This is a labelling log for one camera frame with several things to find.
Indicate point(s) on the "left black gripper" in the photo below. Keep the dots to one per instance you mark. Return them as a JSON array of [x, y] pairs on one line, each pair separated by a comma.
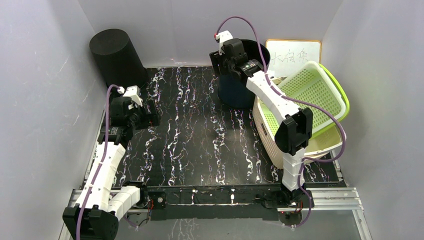
[[152, 120]]

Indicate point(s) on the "large black plastic bucket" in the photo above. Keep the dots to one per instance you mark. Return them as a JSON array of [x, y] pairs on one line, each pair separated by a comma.
[[117, 59]]

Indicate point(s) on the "small whiteboard with writing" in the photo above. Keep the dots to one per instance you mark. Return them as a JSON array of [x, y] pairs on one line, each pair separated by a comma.
[[288, 56]]

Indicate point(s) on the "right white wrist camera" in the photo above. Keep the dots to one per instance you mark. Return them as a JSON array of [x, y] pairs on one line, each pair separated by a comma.
[[222, 37]]

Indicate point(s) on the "beige perforated plastic basket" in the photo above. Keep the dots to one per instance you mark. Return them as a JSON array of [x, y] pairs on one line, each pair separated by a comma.
[[265, 132]]

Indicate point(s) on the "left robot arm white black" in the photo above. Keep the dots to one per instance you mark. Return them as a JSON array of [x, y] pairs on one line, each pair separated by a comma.
[[97, 211]]

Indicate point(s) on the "dark blue cylindrical bin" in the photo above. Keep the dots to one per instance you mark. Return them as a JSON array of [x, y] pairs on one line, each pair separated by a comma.
[[232, 92]]

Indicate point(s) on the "aluminium frame rail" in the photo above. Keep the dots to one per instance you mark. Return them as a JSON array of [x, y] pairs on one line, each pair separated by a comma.
[[337, 211]]

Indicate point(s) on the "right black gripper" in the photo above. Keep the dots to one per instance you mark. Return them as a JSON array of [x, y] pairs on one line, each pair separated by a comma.
[[217, 60]]

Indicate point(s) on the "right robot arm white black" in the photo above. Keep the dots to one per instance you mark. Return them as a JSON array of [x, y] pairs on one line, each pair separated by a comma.
[[241, 79]]

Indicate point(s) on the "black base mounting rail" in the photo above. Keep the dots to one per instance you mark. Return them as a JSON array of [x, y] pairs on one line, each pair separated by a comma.
[[244, 201]]

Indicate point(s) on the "green perforated plastic basket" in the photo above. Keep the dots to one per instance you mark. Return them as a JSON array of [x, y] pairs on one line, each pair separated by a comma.
[[313, 84]]

